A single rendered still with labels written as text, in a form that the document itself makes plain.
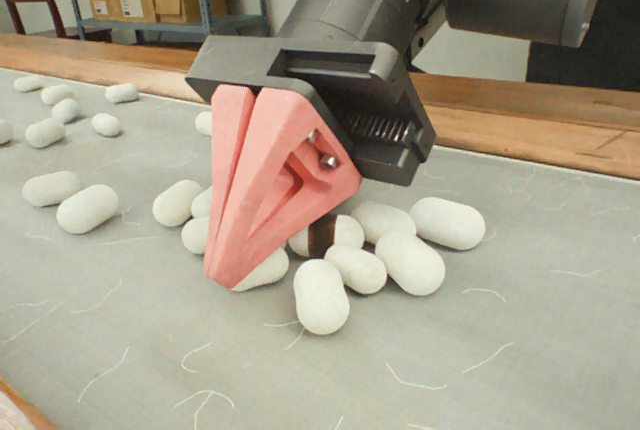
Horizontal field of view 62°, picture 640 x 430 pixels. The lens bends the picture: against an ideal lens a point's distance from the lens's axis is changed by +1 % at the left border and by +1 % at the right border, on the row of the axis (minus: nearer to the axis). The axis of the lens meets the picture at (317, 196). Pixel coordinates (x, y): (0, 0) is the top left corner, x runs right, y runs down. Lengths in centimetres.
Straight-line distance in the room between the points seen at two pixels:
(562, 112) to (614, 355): 22
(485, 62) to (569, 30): 217
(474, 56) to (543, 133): 206
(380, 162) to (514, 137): 17
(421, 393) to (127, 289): 14
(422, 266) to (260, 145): 8
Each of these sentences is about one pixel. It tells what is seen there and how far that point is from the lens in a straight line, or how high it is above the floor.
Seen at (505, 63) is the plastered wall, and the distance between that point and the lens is 239.
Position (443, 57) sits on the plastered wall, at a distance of 248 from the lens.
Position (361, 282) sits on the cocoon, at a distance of 22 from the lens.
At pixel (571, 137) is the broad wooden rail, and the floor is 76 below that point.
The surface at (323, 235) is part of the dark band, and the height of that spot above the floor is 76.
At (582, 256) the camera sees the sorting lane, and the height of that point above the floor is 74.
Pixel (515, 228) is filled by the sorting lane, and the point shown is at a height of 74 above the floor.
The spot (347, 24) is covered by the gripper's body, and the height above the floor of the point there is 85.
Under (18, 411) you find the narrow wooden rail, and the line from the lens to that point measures 18.
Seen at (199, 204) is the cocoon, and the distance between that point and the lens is 29.
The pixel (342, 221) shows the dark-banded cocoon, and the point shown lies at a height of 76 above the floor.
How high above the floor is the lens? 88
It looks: 26 degrees down
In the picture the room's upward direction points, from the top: 4 degrees counter-clockwise
